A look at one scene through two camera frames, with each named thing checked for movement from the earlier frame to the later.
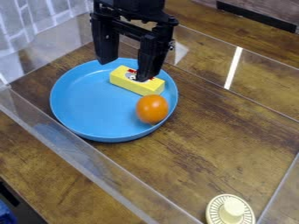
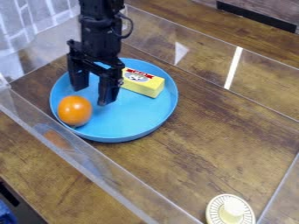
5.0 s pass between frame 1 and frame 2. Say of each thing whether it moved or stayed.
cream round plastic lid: stayed
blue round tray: stayed
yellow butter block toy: stayed
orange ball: moved
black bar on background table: stayed
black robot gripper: moved
